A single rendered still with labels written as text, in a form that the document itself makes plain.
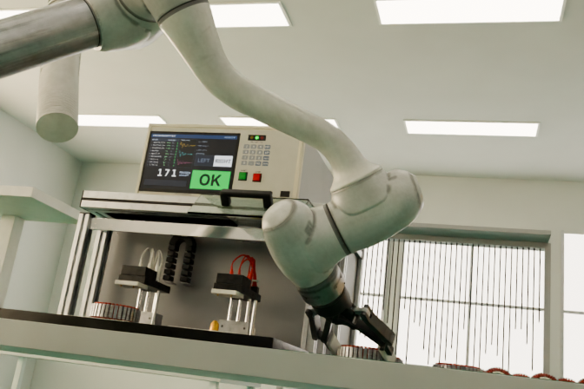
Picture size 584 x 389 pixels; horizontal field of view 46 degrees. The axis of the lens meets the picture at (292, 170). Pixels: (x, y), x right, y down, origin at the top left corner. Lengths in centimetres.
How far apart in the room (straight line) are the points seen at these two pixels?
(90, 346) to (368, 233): 55
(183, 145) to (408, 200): 80
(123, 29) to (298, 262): 55
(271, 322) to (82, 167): 812
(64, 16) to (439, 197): 710
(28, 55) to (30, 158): 758
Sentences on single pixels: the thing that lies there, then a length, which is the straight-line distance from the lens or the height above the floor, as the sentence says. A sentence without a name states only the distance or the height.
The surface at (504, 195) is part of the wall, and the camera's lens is 821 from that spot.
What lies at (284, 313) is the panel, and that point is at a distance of 177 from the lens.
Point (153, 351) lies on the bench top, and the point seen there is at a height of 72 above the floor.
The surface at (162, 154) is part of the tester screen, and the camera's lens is 186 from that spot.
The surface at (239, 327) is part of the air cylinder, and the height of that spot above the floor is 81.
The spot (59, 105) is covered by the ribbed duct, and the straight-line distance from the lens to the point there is 291.
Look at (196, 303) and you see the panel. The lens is 185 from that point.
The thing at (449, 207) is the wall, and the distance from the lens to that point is 817.
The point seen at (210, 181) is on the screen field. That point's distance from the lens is 178.
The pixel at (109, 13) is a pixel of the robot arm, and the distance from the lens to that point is 137.
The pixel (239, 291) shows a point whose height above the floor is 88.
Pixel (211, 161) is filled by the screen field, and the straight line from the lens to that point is 180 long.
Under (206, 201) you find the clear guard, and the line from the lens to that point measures 148.
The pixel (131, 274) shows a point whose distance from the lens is 170.
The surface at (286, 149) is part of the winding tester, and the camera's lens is 175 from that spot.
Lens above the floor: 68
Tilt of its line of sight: 18 degrees up
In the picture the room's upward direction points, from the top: 7 degrees clockwise
